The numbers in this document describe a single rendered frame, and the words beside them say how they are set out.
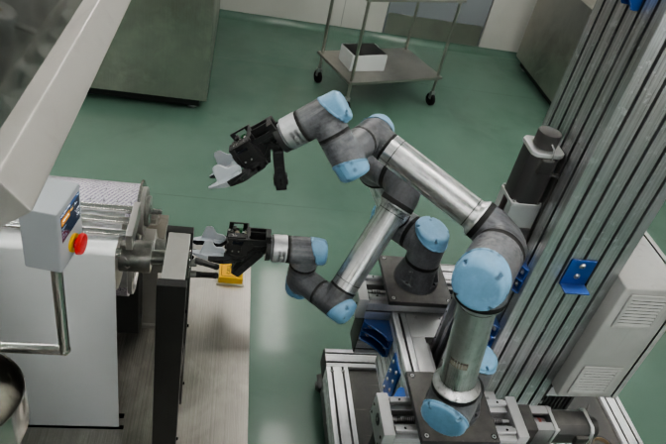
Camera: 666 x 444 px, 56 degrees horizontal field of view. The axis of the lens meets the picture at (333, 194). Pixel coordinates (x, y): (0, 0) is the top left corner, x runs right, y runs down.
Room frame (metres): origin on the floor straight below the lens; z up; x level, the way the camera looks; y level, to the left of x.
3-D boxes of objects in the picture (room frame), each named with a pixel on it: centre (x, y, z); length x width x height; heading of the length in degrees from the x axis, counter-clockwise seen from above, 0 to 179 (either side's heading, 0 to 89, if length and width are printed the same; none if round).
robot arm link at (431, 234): (1.61, -0.33, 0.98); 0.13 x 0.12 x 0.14; 56
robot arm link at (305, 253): (1.29, 0.04, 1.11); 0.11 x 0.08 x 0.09; 103
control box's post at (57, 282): (0.59, 0.35, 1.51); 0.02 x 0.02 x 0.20
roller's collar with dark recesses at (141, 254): (0.90, 0.36, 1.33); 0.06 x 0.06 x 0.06; 13
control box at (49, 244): (0.59, 0.34, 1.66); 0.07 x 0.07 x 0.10; 3
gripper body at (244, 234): (1.25, 0.19, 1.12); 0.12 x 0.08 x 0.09; 103
